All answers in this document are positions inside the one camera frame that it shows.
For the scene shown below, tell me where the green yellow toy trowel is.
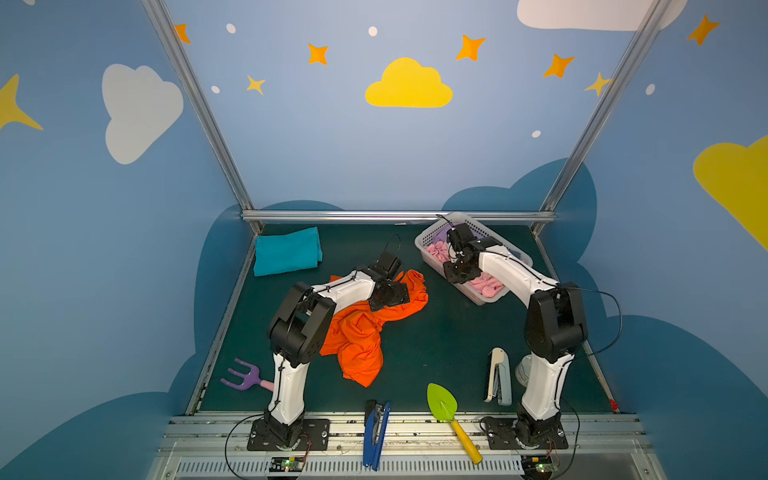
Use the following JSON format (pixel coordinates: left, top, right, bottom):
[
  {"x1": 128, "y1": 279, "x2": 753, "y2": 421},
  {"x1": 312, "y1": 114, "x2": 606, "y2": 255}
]
[{"x1": 426, "y1": 383, "x2": 483, "y2": 465}]

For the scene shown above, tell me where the aluminium frame post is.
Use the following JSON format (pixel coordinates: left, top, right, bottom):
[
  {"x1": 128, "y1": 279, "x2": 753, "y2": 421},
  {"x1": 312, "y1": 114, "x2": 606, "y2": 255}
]
[
  {"x1": 531, "y1": 0, "x2": 672, "y2": 238},
  {"x1": 141, "y1": 0, "x2": 262, "y2": 235}
]

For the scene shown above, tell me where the orange t shirt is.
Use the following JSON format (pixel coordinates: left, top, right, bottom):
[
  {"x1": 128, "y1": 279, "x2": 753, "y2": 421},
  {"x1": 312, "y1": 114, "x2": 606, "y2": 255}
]
[{"x1": 320, "y1": 270, "x2": 429, "y2": 388}]

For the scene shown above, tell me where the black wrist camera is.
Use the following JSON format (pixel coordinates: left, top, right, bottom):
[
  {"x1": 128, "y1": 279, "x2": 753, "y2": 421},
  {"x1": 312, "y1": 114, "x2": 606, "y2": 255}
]
[
  {"x1": 371, "y1": 251, "x2": 402, "y2": 280},
  {"x1": 446, "y1": 223, "x2": 477, "y2": 255}
]

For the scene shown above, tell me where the green circuit board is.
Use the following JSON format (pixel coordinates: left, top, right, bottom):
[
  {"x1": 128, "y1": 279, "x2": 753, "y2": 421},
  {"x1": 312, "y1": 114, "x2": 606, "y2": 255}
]
[
  {"x1": 520, "y1": 456, "x2": 556, "y2": 479},
  {"x1": 269, "y1": 457, "x2": 305, "y2": 473}
]

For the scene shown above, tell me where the purple toy garden fork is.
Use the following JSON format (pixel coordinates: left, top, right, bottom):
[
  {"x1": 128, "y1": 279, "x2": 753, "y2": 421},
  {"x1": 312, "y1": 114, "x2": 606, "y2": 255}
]
[{"x1": 220, "y1": 358, "x2": 275, "y2": 392}]

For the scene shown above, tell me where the aluminium front rail bed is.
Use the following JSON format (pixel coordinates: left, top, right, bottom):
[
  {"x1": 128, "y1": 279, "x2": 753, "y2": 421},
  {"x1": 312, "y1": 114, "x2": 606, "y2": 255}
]
[{"x1": 148, "y1": 412, "x2": 666, "y2": 479}]

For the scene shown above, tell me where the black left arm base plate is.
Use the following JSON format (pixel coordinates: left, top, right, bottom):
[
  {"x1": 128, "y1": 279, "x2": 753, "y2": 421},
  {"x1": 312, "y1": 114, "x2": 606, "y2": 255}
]
[{"x1": 246, "y1": 417, "x2": 330, "y2": 451}]

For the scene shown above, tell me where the pink t shirt in basket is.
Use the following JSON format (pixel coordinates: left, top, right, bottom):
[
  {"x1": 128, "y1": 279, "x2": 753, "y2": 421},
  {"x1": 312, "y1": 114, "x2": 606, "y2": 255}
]
[{"x1": 422, "y1": 240, "x2": 507, "y2": 305}]

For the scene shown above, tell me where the aluminium left frame post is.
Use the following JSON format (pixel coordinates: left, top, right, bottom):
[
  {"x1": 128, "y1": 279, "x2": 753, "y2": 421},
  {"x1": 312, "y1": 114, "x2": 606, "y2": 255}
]
[{"x1": 141, "y1": 0, "x2": 262, "y2": 235}]

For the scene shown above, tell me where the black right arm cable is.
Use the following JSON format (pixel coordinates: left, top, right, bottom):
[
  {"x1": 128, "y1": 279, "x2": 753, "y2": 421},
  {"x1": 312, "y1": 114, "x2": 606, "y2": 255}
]
[{"x1": 560, "y1": 286, "x2": 624, "y2": 359}]

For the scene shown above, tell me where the folded teal t shirt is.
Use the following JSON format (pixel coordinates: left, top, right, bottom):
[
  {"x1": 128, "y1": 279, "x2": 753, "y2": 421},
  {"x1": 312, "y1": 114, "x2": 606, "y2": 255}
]
[{"x1": 253, "y1": 227, "x2": 323, "y2": 277}]

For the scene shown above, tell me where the blue stapler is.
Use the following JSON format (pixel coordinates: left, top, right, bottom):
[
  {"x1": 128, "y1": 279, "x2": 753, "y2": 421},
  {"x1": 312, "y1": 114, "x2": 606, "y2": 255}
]
[{"x1": 363, "y1": 400, "x2": 391, "y2": 471}]

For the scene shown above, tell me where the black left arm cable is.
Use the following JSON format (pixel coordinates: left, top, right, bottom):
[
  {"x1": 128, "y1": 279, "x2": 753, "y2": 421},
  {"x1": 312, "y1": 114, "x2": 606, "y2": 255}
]
[{"x1": 223, "y1": 412, "x2": 268, "y2": 480}]

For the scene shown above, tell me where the aluminium right frame post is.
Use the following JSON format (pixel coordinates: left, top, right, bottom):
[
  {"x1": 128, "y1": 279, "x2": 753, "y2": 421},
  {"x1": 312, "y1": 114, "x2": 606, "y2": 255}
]
[{"x1": 531, "y1": 0, "x2": 672, "y2": 238}]

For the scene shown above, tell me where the left green circuit board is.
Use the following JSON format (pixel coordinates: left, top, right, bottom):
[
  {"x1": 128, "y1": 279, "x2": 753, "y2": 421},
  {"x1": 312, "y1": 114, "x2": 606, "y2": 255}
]
[{"x1": 269, "y1": 457, "x2": 305, "y2": 473}]

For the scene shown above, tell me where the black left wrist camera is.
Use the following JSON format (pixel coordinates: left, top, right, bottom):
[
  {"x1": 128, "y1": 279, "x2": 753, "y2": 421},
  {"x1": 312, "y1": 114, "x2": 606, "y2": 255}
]
[{"x1": 371, "y1": 251, "x2": 402, "y2": 280}]

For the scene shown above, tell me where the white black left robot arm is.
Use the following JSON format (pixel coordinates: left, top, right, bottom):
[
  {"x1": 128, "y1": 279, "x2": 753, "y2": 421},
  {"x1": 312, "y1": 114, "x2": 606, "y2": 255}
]
[{"x1": 264, "y1": 268, "x2": 409, "y2": 444}]

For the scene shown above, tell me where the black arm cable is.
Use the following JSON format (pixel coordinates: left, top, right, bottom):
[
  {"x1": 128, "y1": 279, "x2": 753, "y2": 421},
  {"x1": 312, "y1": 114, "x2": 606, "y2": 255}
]
[
  {"x1": 560, "y1": 286, "x2": 624, "y2": 359},
  {"x1": 223, "y1": 412, "x2": 268, "y2": 480}
]

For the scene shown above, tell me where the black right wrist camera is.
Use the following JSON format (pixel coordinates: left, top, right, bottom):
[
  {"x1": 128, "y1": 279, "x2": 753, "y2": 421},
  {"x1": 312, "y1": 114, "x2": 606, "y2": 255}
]
[{"x1": 446, "y1": 223, "x2": 477, "y2": 255}]

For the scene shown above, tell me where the white grey stapler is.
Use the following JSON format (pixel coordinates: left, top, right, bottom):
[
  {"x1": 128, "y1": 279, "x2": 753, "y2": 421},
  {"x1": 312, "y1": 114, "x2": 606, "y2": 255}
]
[{"x1": 484, "y1": 347, "x2": 513, "y2": 406}]

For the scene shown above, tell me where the aluminium back frame rail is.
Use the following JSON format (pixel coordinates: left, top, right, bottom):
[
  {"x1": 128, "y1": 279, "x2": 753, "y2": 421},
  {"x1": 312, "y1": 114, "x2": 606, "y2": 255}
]
[{"x1": 241, "y1": 209, "x2": 556, "y2": 223}]

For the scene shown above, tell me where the white perforated plastic basket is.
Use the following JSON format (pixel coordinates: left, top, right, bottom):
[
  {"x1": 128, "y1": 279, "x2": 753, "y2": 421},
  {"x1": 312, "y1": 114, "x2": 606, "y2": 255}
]
[{"x1": 414, "y1": 212, "x2": 533, "y2": 303}]

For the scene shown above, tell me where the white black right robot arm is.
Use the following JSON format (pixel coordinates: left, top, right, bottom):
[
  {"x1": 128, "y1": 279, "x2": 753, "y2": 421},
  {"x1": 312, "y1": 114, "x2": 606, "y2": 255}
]
[{"x1": 443, "y1": 240, "x2": 588, "y2": 447}]

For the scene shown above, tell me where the purple t shirt in basket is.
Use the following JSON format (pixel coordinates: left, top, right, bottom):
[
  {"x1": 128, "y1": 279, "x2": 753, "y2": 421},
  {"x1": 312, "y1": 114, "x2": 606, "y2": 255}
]
[{"x1": 432, "y1": 224, "x2": 452, "y2": 244}]

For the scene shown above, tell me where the right green circuit board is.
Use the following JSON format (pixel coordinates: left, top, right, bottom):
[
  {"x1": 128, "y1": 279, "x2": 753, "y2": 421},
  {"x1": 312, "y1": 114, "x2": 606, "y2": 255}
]
[{"x1": 520, "y1": 456, "x2": 556, "y2": 479}]

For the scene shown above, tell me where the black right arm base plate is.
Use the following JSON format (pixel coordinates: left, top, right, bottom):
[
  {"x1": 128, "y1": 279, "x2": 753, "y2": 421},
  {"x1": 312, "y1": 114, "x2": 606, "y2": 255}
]
[{"x1": 480, "y1": 416, "x2": 569, "y2": 450}]

